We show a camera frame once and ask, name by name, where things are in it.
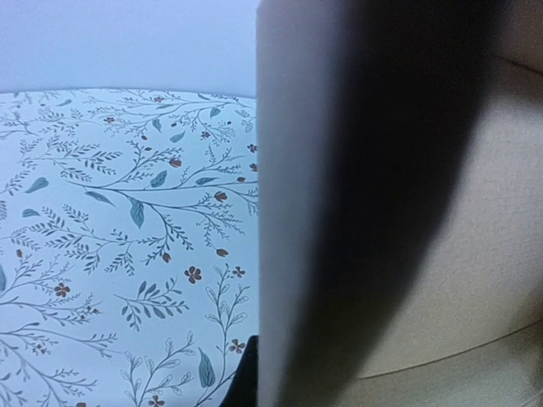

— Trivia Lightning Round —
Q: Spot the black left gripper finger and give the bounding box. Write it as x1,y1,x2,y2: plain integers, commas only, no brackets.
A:
222,335,259,407

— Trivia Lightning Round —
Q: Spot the brown cardboard box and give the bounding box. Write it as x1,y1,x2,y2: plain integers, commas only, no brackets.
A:
256,1,542,406

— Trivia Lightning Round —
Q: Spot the floral patterned table mat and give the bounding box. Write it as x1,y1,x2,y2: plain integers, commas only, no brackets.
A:
1,89,258,406

